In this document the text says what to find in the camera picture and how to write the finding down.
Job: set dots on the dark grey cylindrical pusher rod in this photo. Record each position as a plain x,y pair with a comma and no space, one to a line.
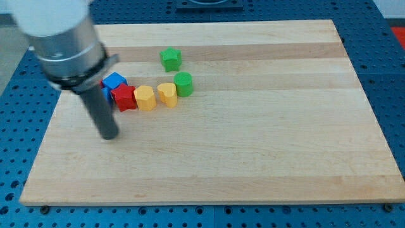
100,112

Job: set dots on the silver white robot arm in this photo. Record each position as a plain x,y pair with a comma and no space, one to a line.
73,58

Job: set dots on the blue block behind rod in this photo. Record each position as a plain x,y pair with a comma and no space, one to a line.
107,95

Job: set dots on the blue cube block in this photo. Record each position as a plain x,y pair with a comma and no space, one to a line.
113,81

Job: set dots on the red star block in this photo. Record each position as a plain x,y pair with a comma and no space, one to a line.
124,97

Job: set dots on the yellow hexagon block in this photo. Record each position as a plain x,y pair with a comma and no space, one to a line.
145,98

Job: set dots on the yellow heart block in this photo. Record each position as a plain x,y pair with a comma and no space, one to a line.
168,94

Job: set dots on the green star block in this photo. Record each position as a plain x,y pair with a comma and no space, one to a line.
171,59

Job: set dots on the green cylinder block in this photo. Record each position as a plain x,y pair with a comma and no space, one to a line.
183,82

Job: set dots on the light wooden board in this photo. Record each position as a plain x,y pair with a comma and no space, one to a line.
278,116

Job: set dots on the red object at edge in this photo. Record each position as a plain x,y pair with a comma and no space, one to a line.
399,33

